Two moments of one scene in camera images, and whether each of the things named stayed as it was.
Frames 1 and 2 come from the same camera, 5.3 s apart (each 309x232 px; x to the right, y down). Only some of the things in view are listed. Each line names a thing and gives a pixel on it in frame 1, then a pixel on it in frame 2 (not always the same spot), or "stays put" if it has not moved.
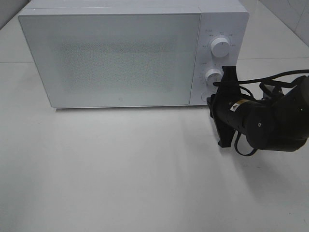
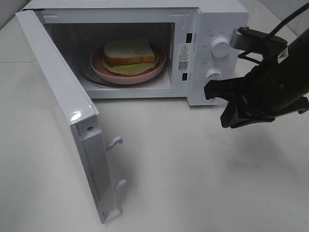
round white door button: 206,94 stays put
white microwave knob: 214,75 stays put
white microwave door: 105,57 to 82,111
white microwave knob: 220,47 stays put
